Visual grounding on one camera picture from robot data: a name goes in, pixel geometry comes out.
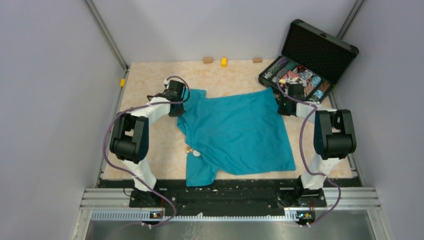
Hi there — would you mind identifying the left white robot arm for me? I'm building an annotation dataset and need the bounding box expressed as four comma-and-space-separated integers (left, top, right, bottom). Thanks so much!
108, 75, 191, 207

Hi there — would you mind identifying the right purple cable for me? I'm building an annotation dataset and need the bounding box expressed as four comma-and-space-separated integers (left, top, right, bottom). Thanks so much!
274, 74, 342, 228

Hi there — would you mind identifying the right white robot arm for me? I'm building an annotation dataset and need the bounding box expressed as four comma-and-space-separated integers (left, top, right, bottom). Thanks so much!
278, 83, 357, 206

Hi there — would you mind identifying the teal t-shirt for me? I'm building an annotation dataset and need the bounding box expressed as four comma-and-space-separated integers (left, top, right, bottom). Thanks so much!
176, 88, 296, 187

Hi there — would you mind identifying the yellow block at left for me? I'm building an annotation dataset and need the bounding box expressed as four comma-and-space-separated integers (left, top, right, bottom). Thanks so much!
119, 78, 126, 88

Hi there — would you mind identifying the yellow block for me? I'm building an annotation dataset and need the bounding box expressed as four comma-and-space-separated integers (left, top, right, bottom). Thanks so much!
119, 78, 126, 88
220, 57, 228, 68

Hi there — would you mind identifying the round grey yellow brooch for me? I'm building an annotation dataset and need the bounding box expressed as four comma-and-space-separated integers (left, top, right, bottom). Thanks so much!
192, 150, 201, 157

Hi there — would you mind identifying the left tan wooden block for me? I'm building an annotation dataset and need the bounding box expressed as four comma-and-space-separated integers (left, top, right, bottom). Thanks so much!
202, 56, 214, 64

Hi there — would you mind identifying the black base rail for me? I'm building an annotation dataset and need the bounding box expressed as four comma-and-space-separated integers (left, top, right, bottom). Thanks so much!
129, 178, 362, 218

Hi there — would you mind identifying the black carrying case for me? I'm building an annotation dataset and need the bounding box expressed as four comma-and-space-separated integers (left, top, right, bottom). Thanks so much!
258, 19, 360, 102

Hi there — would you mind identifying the yellow block at back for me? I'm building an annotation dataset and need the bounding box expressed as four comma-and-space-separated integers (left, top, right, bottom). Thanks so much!
220, 57, 228, 68

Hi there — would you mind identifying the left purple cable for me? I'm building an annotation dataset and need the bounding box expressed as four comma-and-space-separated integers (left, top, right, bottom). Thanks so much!
101, 75, 191, 229

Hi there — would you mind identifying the purple cable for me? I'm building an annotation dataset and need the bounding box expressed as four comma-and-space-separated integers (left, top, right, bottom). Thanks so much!
274, 74, 342, 228
101, 75, 191, 229

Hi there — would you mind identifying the pink card in case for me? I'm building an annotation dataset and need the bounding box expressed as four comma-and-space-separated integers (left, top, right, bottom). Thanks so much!
279, 70, 300, 85

